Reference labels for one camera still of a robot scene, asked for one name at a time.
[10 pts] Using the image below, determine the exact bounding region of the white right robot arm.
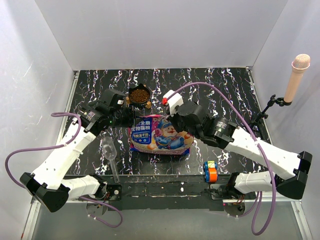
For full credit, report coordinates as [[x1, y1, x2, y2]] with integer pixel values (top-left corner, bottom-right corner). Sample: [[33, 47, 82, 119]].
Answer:
[[168, 100, 313, 200]]

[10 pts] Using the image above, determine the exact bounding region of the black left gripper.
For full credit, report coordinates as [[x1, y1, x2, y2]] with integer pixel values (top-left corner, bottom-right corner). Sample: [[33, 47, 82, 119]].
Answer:
[[109, 105, 145, 128]]

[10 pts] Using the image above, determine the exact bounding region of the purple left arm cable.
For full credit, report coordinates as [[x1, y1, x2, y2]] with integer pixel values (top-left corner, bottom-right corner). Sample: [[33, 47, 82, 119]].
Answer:
[[4, 112, 124, 228]]

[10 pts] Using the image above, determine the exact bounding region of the blue orange toy car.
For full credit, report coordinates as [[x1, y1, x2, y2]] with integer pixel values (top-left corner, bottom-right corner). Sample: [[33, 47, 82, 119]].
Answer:
[[203, 160, 218, 183]]

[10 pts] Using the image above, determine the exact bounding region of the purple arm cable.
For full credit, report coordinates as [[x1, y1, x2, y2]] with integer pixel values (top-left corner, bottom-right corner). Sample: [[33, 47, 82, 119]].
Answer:
[[166, 81, 277, 236], [4, 112, 124, 228]]

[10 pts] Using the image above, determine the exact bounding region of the black microphone clamp stand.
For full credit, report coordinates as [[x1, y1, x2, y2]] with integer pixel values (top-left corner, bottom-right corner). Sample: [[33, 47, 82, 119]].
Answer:
[[249, 94, 293, 133]]

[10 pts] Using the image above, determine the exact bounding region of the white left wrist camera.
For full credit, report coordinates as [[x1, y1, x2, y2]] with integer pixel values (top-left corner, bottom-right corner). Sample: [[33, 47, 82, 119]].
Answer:
[[117, 99, 124, 105]]

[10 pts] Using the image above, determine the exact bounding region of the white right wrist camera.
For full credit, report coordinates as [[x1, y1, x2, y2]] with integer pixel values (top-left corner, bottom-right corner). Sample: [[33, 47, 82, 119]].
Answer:
[[161, 90, 184, 117]]

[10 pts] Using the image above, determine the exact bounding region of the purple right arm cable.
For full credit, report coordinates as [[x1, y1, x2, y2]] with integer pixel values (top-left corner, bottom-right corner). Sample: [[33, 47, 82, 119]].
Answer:
[[166, 81, 277, 236]]

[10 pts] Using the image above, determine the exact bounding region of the clear plastic scoop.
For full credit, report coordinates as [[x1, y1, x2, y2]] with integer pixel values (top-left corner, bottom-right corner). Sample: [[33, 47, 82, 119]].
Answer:
[[102, 136, 120, 184]]

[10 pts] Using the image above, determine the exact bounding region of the aluminium frame rail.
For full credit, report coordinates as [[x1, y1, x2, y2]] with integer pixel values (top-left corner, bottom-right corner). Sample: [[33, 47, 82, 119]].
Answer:
[[21, 181, 313, 240]]

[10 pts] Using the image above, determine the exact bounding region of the pink pet food bag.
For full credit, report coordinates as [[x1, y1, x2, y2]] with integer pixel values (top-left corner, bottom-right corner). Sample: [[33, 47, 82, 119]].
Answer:
[[128, 115, 194, 155]]

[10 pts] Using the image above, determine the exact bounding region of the black right pet bowl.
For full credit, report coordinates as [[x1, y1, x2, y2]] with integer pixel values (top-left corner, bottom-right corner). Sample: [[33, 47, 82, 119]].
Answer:
[[126, 83, 152, 109]]

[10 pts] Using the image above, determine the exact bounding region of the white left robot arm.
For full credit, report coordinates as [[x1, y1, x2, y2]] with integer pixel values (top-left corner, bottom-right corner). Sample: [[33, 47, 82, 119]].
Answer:
[[19, 88, 135, 213]]

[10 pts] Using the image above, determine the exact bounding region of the pink microphone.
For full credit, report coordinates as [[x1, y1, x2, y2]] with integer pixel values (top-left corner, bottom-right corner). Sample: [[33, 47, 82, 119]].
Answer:
[[283, 53, 311, 104]]

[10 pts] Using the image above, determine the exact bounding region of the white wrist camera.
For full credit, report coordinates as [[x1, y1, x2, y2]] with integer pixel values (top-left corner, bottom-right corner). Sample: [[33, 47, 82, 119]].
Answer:
[[117, 99, 124, 105], [161, 90, 184, 117]]

